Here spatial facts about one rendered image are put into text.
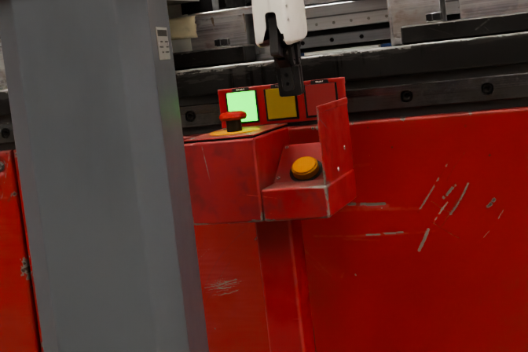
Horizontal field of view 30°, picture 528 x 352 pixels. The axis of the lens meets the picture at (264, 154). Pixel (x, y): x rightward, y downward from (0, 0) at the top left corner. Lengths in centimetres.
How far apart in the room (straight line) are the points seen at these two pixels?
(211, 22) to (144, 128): 71
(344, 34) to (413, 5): 33
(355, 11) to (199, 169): 67
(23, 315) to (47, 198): 82
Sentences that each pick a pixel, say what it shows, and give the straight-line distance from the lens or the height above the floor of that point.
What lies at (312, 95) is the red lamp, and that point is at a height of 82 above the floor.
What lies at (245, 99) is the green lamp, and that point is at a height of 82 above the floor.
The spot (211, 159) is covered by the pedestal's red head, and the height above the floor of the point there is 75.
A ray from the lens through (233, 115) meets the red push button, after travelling 139.
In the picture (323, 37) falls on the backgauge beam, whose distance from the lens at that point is 194.
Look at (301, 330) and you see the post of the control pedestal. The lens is 142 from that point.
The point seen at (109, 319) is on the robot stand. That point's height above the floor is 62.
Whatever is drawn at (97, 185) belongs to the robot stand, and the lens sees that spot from 105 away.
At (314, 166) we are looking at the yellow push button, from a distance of 137.
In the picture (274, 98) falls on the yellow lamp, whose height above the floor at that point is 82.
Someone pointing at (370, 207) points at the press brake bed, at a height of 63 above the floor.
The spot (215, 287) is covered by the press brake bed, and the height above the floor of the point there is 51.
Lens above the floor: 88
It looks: 6 degrees down
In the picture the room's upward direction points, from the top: 6 degrees counter-clockwise
